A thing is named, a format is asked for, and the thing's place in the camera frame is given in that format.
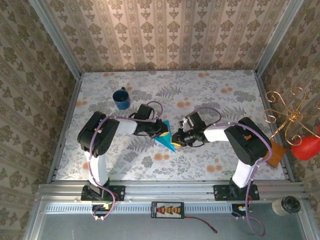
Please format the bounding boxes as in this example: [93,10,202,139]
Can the dark blue ceramic mug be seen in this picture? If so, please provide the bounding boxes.
[112,86,131,111]

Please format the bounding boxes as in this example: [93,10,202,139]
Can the arm's purple cable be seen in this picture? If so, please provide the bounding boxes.
[193,106,273,237]
[83,100,164,222]

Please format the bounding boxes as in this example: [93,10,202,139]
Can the right arm's purple cable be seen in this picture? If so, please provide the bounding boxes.
[193,106,273,237]

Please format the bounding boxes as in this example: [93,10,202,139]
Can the thin red cable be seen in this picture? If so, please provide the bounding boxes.
[184,215,218,235]

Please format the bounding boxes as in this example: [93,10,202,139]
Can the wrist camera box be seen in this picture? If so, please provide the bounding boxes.
[136,103,157,121]
[179,111,207,131]

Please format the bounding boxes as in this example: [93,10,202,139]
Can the left arm's black base plate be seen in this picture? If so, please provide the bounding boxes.
[80,185,126,202]

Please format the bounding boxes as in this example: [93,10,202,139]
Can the aluminium frame post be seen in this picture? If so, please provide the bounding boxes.
[28,0,82,78]
[254,0,305,76]

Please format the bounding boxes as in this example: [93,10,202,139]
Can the gold wire ornament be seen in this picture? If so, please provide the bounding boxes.
[262,86,320,147]

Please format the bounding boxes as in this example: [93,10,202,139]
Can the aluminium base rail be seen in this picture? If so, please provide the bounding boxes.
[37,179,307,202]

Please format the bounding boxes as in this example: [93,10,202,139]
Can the red heart-shaped ornament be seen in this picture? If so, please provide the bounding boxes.
[290,124,320,161]

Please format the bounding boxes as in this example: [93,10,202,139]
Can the left arm's purple cable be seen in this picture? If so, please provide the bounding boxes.
[83,100,164,222]

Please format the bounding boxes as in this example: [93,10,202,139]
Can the brown wooden block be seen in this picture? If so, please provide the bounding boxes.
[264,141,288,168]

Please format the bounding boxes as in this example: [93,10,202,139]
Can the right arm's black base plate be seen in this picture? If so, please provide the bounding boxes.
[213,184,260,202]

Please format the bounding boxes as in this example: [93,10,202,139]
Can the white roll with black core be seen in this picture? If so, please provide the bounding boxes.
[271,196,302,217]

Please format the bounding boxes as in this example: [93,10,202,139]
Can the blue square paper sheet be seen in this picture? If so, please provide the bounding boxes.
[153,119,176,153]

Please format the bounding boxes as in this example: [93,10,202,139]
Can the aluminium side rail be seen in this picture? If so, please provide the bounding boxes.
[47,74,82,183]
[254,71,296,182]

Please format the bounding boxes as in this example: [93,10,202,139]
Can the floral patterned table cover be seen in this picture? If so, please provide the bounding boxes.
[55,69,286,181]

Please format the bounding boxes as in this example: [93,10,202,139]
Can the grey slotted cable duct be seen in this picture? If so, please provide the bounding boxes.
[43,201,235,215]

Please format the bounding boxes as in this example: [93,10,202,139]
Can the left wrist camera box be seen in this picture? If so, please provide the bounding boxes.
[136,103,157,121]

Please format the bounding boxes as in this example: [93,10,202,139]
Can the small black connector board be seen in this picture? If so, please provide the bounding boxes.
[231,203,254,217]
[91,203,113,213]

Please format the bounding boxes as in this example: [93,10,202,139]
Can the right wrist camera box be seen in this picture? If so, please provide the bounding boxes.
[179,111,207,131]

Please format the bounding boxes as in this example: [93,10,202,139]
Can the black power distribution board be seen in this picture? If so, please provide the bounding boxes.
[151,201,185,220]

